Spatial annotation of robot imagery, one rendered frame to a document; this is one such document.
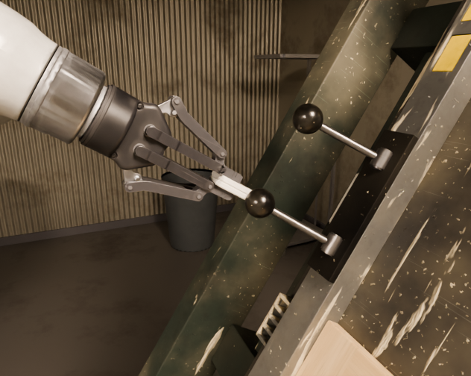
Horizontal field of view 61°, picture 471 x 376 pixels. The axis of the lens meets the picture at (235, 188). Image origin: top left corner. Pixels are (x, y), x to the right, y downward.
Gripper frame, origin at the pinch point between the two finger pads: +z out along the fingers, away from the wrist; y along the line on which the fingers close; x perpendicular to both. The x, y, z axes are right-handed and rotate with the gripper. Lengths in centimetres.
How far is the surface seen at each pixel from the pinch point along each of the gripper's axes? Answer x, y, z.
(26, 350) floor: -183, 154, 27
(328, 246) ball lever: 10.5, 0.4, 9.6
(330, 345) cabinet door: 14.8, 10.3, 13.7
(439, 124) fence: 12.5, -18.9, 13.2
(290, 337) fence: 10.7, 12.7, 11.6
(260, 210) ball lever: 6.5, 0.6, 1.1
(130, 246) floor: -306, 112, 94
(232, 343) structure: -8.1, 25.1, 19.1
